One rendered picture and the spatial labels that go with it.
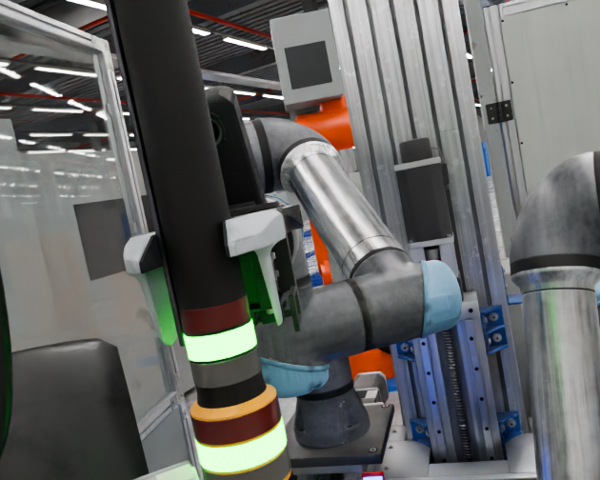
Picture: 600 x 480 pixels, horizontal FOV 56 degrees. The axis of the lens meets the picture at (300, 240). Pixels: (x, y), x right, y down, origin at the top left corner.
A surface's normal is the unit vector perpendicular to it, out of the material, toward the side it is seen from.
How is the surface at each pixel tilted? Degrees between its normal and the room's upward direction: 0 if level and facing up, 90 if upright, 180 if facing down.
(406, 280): 44
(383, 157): 90
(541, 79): 90
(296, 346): 92
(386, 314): 85
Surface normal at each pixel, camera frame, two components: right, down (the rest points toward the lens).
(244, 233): 0.41, -0.80
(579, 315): 0.09, -0.26
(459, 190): -0.26, 0.13
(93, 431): 0.26, -0.75
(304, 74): 0.01, 0.08
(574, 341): -0.12, -0.25
